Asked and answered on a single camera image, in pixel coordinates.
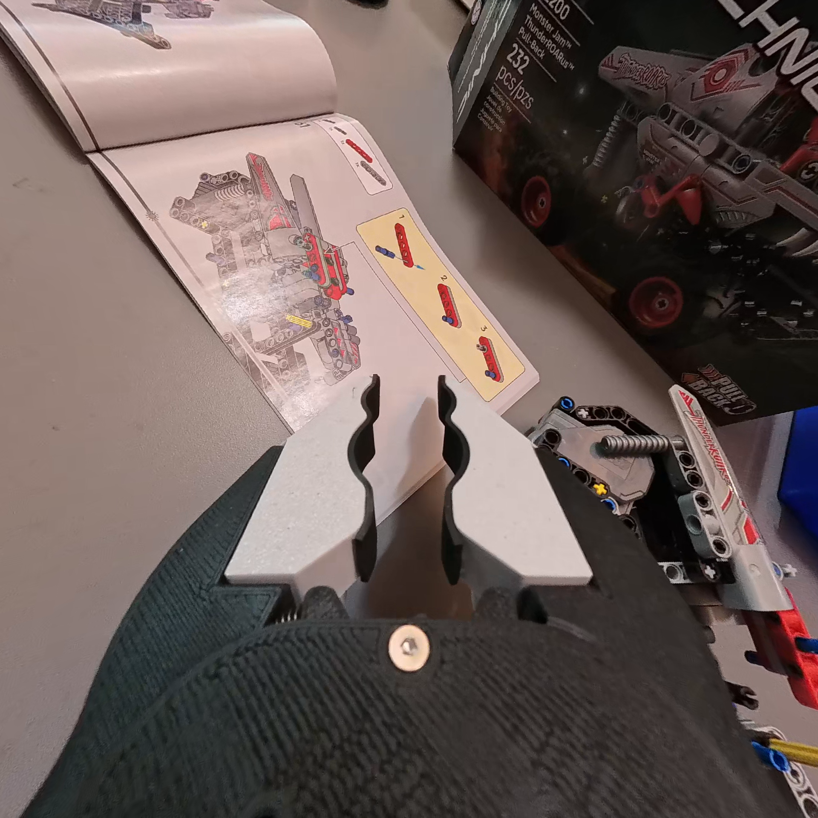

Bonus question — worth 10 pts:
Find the black toy set box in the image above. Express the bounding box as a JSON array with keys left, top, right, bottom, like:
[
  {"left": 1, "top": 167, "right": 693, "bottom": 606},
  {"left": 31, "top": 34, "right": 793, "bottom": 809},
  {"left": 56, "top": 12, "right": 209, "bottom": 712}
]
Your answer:
[{"left": 447, "top": 0, "right": 818, "bottom": 428}]

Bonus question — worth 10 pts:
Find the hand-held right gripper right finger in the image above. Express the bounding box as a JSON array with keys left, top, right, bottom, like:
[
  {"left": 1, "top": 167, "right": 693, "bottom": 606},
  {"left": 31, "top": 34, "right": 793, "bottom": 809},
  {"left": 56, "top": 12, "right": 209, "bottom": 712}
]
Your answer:
[{"left": 436, "top": 374, "right": 595, "bottom": 589}]

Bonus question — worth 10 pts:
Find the grey red brick truck model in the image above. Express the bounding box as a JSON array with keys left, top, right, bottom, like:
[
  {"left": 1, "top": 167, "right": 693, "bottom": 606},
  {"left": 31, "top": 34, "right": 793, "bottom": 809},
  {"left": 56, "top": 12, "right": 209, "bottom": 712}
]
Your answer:
[{"left": 527, "top": 383, "right": 818, "bottom": 818}]

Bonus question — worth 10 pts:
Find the open instruction booklet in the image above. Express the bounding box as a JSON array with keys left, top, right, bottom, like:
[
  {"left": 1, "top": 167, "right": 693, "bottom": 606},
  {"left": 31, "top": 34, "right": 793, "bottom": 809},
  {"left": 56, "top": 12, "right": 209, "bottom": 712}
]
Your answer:
[{"left": 0, "top": 0, "right": 541, "bottom": 435}]

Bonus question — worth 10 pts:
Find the blue plastic bin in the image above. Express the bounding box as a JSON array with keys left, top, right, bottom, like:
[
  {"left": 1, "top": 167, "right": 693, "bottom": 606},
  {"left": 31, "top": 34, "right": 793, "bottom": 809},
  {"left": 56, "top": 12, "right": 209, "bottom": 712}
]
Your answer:
[{"left": 778, "top": 409, "right": 818, "bottom": 534}]

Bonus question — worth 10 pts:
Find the grey desk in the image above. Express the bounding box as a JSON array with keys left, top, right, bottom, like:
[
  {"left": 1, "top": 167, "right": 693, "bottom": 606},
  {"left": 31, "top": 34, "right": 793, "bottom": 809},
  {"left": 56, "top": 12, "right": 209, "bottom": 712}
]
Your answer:
[{"left": 0, "top": 0, "right": 818, "bottom": 806}]

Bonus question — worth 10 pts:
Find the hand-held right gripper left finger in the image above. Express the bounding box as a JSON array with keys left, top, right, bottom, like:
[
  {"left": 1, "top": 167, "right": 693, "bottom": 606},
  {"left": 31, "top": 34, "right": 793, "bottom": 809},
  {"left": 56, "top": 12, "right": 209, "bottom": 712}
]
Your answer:
[{"left": 222, "top": 374, "right": 383, "bottom": 592}]

